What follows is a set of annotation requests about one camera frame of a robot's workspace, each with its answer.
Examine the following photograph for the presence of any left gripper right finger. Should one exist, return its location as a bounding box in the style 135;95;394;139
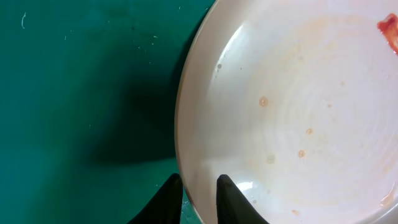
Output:
216;174;269;224

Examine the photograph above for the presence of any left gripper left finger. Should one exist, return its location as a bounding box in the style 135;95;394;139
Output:
127;173;183;224

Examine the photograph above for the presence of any teal plastic tray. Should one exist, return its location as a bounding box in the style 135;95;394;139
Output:
1;0;212;223

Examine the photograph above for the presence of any white plate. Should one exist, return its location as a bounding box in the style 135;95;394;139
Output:
175;0;397;223

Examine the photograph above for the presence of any ketchup stain upper left plate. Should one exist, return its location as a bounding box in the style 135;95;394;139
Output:
377;13;398;54

